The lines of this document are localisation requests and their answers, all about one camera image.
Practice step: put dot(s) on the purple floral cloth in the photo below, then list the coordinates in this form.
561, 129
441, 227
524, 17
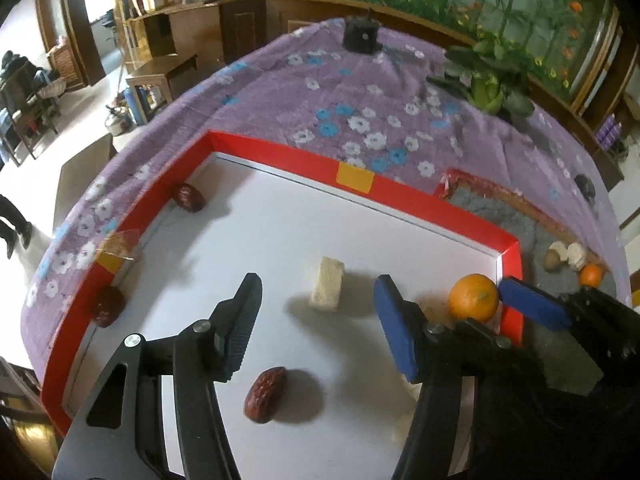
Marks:
350, 90

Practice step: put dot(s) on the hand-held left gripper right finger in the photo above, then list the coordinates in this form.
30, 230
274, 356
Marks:
395, 326

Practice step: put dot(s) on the black motor block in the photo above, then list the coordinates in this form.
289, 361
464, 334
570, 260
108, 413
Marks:
361, 35

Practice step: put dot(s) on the white lumpy piece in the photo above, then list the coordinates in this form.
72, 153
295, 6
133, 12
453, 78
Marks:
576, 255

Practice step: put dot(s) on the wooden chair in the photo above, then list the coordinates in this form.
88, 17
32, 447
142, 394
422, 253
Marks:
27, 110

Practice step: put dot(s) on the metal kettle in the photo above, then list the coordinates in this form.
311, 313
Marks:
117, 122

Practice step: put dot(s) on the large orange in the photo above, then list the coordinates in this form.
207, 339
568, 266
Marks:
473, 297

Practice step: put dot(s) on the small black device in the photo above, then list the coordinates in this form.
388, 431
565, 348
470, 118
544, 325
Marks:
585, 185

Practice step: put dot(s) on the green bok choy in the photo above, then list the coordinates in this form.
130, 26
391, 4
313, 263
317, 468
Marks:
487, 82

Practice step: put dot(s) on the red date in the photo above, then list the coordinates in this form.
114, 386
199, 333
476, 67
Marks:
107, 305
189, 197
265, 394

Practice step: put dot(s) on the brown round fruit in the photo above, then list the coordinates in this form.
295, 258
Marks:
552, 261

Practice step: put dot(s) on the small orange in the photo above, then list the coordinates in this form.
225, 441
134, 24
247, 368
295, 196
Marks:
591, 275

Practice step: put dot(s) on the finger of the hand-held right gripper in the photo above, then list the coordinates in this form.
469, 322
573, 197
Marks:
530, 302
477, 329

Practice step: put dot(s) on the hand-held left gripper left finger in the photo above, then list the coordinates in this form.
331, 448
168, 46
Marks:
240, 321

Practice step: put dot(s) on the red cardboard box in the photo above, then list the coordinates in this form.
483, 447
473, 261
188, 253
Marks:
280, 154

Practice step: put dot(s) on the grey felt mat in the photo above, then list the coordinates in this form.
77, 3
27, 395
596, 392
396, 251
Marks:
500, 210

